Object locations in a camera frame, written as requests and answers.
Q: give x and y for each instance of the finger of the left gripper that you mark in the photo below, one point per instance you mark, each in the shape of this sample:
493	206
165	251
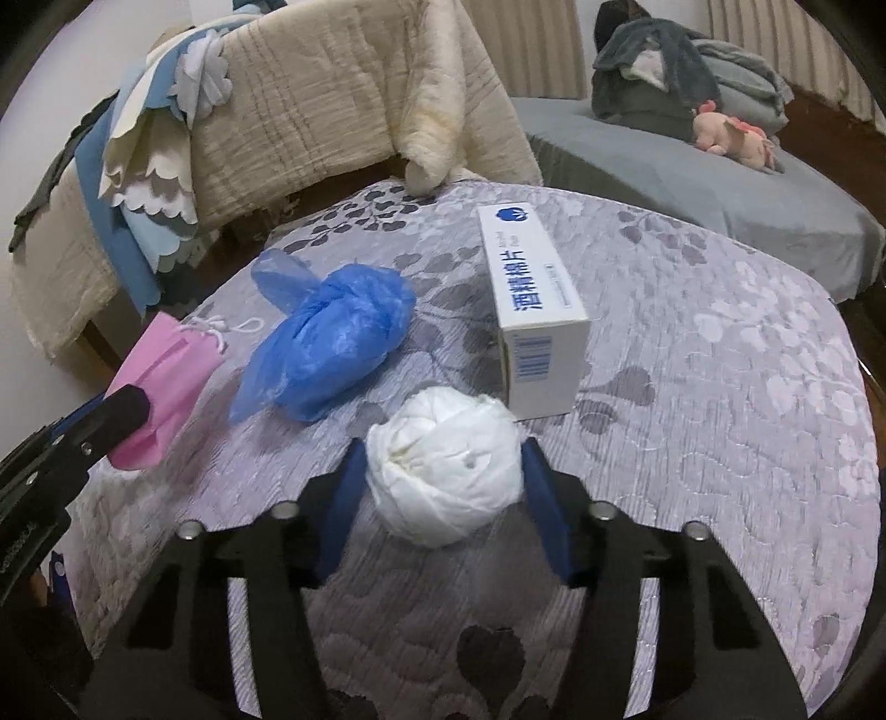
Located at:
102	424

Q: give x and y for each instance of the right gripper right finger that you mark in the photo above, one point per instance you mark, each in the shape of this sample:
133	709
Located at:
716	654

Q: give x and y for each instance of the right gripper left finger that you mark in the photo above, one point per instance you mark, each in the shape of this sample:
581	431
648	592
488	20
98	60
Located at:
169	655

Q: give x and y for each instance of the pink face mask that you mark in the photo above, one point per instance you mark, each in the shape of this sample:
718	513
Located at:
171	362

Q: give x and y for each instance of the white paper ball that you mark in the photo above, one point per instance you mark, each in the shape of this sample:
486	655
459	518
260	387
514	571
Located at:
444	465

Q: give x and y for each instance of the blue plastic bag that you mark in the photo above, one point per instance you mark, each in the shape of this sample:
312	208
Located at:
337	330

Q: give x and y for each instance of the blue white scalloped blanket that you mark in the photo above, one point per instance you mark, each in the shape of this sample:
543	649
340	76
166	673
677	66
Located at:
132	154

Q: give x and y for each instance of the white blue cardboard box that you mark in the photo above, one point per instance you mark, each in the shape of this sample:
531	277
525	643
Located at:
543	328

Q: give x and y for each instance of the beige quilted blanket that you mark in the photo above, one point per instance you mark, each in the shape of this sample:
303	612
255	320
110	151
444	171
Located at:
319	89

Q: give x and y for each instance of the grey bed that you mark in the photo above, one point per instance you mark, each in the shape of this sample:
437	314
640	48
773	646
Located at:
798	216

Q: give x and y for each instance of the pink plush pig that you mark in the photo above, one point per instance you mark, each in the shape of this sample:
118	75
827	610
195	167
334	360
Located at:
721	135

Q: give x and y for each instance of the dark wooden headboard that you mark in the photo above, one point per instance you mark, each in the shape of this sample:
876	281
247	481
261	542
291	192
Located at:
843	148

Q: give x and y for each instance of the left beige curtain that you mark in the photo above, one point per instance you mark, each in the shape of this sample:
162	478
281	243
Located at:
535	45

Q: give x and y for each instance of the beige curtain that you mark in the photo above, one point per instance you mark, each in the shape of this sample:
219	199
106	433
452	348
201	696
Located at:
799	47
535	45

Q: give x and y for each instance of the pile of grey blankets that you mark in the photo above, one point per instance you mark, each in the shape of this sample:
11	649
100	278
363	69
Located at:
750	89

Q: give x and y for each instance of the dark grey fleece jacket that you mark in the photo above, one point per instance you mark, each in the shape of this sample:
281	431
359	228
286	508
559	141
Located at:
648	73

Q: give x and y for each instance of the right beige curtain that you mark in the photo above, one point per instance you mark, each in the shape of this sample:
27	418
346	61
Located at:
799	47

